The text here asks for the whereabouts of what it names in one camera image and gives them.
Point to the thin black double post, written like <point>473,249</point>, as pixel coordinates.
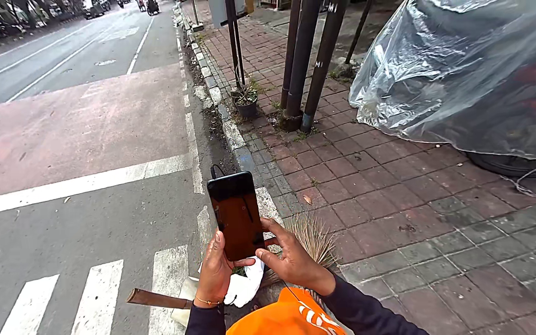
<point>234,42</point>

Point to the motorcycle with rider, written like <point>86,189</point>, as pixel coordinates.
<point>153,7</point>

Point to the person's left forearm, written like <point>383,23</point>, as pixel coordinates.
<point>205,322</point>

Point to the transparent plastic cover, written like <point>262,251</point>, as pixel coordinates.
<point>458,70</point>

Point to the dark pole with white marks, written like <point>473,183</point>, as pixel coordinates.
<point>324,60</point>

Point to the person's left thumb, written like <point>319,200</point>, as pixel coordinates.
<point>216,245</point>

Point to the black tire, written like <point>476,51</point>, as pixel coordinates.
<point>496,165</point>

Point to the thin dark slanted pole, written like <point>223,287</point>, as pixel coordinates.
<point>359,32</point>

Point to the person's left hand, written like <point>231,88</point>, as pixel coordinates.
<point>214,278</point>

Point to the person's right fingers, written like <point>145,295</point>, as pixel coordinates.
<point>271,242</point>

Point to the grey metal box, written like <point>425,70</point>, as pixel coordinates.
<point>218,11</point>

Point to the beige sack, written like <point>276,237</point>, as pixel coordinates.
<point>188,291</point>

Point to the person's right index finger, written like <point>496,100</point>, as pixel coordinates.
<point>276,227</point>

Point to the white plastic bag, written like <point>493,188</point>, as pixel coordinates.
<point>244,286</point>

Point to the person's left fingers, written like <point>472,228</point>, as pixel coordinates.
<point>244,263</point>

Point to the person's right hand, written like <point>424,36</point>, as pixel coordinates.
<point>298,266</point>

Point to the black plant pot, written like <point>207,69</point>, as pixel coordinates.
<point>247,110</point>

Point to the thick dark metal pole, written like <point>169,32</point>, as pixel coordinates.
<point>303,60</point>

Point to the green potted plant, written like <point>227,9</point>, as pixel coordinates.
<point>247,95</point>

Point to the black smartphone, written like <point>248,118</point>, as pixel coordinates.
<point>238,216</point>

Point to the person's right forearm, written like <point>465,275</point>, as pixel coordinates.
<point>365,307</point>

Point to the person's right thumb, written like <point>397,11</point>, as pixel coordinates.
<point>269,259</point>

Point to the thin post with base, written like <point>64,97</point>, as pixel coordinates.
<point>195,14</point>

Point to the person's body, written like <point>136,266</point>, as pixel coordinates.
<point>277,318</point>

